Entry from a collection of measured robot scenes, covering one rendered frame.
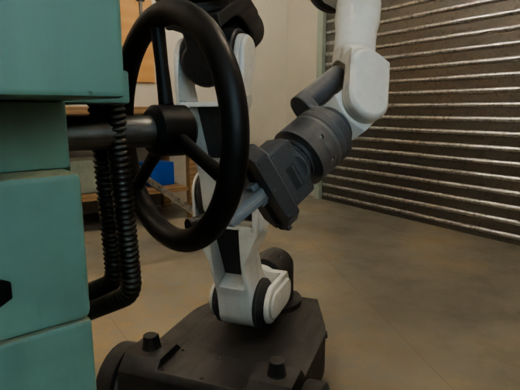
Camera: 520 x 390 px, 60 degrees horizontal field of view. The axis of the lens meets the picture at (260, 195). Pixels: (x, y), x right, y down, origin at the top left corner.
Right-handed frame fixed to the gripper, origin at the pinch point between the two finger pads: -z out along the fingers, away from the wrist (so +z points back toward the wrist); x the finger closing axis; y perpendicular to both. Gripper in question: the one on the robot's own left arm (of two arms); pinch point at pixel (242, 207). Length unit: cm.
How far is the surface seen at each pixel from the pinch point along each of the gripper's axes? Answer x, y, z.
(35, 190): 17.5, 21.0, -20.1
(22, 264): 14.7, 20.5, -23.0
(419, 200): -158, -162, 205
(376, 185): -147, -201, 210
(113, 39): 21.7, 28.6, -14.7
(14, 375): 9.8, 19.7, -27.0
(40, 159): 18.7, 19.2, -18.7
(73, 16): 23.1, 28.8, -15.7
